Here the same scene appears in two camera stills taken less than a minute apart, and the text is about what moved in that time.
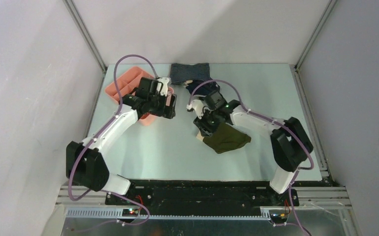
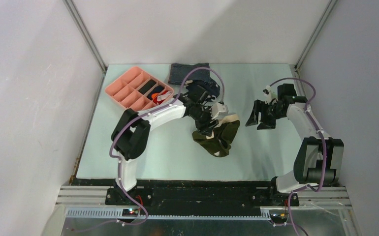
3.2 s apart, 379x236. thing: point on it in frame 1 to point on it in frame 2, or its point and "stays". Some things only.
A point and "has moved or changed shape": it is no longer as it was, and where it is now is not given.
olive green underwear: x=226 y=137 has moved or changed shape
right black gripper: x=204 y=129 to x=259 y=106
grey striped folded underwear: x=180 y=73 stays
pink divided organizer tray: x=127 y=83 stays
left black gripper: x=165 y=111 to x=205 y=127
